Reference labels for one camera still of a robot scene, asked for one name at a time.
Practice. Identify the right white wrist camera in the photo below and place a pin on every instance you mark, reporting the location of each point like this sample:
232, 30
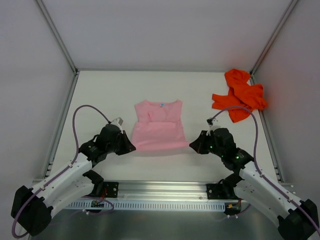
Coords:
212, 126

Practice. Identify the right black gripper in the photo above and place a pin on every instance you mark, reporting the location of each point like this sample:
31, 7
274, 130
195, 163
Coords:
203, 142

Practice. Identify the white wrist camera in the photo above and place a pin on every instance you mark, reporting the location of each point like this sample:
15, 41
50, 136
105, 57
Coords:
118, 123
212, 126

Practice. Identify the right aluminium frame post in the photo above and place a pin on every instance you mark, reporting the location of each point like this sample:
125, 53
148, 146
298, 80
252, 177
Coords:
275, 33

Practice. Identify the white slotted cable duct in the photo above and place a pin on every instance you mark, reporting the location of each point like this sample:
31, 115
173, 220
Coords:
139, 205

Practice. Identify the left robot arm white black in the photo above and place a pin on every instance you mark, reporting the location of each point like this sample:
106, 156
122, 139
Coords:
33, 208

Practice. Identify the pink t shirt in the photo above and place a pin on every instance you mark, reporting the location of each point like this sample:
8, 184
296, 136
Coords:
159, 126

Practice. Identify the left aluminium frame post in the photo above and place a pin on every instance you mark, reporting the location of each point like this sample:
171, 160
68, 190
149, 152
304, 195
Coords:
56, 35

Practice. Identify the orange t shirt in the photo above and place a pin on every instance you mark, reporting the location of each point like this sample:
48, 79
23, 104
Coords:
242, 98

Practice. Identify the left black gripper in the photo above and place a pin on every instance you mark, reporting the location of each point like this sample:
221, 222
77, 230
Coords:
122, 142

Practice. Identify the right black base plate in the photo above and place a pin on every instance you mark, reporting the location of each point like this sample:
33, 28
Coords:
220, 191

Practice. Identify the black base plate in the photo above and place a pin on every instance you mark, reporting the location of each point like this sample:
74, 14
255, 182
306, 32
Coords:
220, 191
110, 189

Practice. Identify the aluminium mounting rail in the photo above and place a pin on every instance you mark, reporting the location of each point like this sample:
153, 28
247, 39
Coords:
162, 190

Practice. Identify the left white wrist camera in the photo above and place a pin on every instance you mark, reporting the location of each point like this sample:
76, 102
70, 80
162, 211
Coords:
118, 123

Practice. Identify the aluminium frame post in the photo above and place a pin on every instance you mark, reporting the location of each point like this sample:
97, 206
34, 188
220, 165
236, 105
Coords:
275, 33
56, 35

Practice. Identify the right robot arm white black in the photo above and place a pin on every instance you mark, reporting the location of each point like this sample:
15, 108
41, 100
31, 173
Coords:
294, 218

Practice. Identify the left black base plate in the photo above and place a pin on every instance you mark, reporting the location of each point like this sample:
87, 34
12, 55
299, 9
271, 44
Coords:
110, 189

